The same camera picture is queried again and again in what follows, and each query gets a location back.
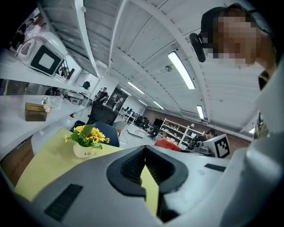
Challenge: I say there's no white shelf unit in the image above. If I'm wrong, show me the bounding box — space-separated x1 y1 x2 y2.
0 47 91 160

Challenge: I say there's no blue padded chair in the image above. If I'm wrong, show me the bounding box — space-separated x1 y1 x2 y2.
87 121 120 148

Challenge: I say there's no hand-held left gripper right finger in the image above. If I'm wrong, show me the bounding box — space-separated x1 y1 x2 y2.
145 145 233 227

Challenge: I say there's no pink flower bunch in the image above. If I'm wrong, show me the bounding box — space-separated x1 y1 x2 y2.
42 98 55 115

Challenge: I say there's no white box appliance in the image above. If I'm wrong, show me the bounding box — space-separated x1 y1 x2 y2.
15 36 67 78

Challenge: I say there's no table with green tablecloth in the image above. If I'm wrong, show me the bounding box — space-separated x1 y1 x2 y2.
14 128 160 217

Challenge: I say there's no brown cardboard box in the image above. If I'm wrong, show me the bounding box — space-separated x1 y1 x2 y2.
0 137 34 188

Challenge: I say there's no brown tissue box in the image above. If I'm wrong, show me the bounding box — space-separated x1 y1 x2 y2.
24 102 47 122

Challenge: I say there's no red apple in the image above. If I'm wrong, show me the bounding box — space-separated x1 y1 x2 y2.
154 137 181 153

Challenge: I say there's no white storage shelf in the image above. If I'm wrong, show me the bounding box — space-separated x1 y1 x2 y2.
159 117 204 148

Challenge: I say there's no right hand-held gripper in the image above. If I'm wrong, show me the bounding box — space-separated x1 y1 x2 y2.
187 133 231 159

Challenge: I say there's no sunflower bouquet in white pot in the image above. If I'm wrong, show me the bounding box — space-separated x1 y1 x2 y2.
64 123 110 159

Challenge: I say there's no row of black office chairs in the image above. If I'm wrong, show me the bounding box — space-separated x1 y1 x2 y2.
121 106 164 141

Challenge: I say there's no person's yellow plaid shirt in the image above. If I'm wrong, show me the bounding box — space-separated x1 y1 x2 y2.
254 110 270 139

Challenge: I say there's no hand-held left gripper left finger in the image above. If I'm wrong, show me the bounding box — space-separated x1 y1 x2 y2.
13 145 169 227

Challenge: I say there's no person's head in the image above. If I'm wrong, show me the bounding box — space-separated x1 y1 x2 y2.
213 13 277 70

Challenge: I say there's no black head-mounted camera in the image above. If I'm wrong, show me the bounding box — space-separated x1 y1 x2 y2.
189 32 207 63

